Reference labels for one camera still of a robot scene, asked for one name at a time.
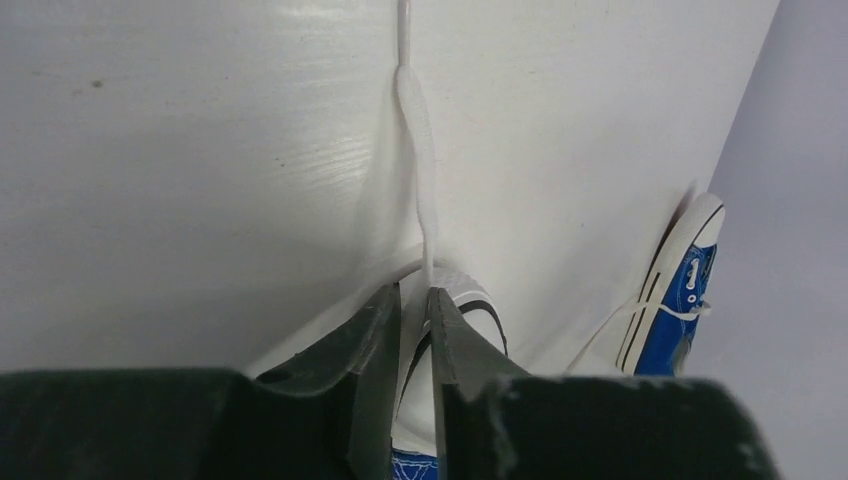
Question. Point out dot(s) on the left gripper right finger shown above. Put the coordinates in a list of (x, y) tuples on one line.
[(522, 426)]

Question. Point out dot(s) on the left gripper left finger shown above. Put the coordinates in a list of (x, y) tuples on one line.
[(326, 413)]

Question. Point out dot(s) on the blue sneaker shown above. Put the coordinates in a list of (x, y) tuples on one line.
[(662, 323), (454, 344)]

